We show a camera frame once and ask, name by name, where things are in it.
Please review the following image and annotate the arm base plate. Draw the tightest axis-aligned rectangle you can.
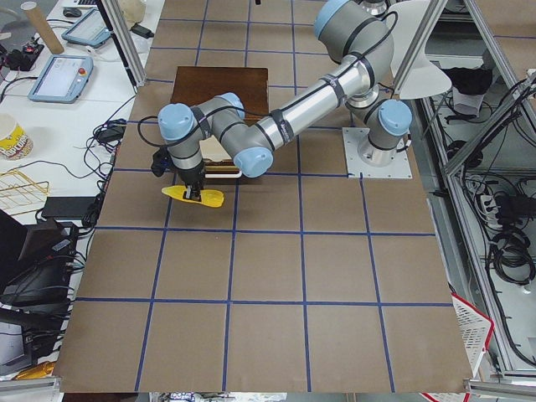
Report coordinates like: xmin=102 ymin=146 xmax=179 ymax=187
xmin=343 ymin=127 xmax=412 ymax=179

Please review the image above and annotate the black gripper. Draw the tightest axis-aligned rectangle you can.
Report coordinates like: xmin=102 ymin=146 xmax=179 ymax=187
xmin=175 ymin=162 xmax=206 ymax=203

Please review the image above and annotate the yellow popcorn paper cup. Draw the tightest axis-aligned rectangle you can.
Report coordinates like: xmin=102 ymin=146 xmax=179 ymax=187
xmin=0 ymin=113 xmax=34 ymax=160

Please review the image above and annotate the aluminium frame post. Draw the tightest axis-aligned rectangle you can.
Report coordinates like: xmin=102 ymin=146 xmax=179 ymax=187
xmin=96 ymin=0 xmax=147 ymax=87

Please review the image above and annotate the black power adapter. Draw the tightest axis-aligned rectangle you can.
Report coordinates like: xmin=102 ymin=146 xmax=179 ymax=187
xmin=131 ymin=23 xmax=154 ymax=39

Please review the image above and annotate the gold wire rack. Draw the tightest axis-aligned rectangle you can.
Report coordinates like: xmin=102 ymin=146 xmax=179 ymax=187
xmin=0 ymin=170 xmax=49 ymax=215

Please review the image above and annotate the cardboard tube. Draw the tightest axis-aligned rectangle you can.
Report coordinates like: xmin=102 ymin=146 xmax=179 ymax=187
xmin=20 ymin=1 xmax=64 ymax=54

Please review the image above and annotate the white red plastic basket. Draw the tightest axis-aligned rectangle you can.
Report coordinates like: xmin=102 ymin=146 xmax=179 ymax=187
xmin=451 ymin=293 xmax=495 ymax=377

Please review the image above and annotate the wooden drawer with white handle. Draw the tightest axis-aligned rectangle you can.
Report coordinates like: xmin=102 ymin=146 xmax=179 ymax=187
xmin=199 ymin=137 xmax=243 ymax=179

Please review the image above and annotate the blue teach pendant near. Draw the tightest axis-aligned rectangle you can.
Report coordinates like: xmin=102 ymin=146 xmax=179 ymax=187
xmin=28 ymin=55 xmax=94 ymax=104

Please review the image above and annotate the yellow plastic corn cob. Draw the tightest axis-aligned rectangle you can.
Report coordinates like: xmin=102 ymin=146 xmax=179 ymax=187
xmin=162 ymin=185 xmax=224 ymax=208

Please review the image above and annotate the blue teach pendant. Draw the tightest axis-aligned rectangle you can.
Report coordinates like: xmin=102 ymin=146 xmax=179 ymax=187
xmin=28 ymin=55 xmax=94 ymax=104
xmin=61 ymin=8 xmax=111 ymax=48

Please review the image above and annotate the blue teach pendant far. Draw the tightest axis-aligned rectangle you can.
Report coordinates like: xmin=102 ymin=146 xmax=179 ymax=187
xmin=61 ymin=8 xmax=111 ymax=48

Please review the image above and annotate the dark wooden drawer cabinet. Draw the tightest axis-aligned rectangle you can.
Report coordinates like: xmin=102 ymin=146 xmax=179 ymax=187
xmin=170 ymin=65 xmax=270 ymax=179

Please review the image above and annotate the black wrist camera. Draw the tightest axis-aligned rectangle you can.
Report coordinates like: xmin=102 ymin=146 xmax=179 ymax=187
xmin=151 ymin=148 xmax=172 ymax=177

